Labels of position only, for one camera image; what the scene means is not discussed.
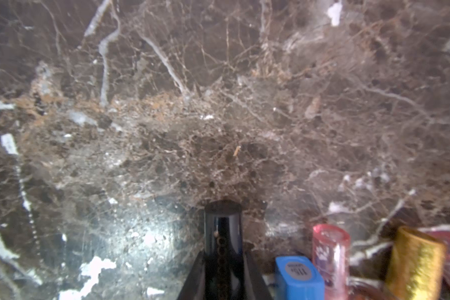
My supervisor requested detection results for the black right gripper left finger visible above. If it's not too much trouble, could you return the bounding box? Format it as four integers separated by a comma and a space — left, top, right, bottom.
177, 251, 206, 300

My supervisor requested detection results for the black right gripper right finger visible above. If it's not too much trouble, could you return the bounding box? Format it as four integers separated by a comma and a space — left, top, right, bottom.
244, 252, 273, 300

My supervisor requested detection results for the blue pink gradient lipstick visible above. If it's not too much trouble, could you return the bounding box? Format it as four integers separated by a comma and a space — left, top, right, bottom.
274, 256, 325, 300

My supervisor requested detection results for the black lipstick tube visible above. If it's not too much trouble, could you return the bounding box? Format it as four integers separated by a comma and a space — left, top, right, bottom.
204, 199, 245, 300

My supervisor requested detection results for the clear pink lip gloss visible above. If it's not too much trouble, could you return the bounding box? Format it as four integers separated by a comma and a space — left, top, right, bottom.
312, 224, 351, 300

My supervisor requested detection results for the gold glitter lipstick tube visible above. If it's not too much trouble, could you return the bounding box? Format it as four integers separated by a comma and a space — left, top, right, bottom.
385, 226, 447, 300

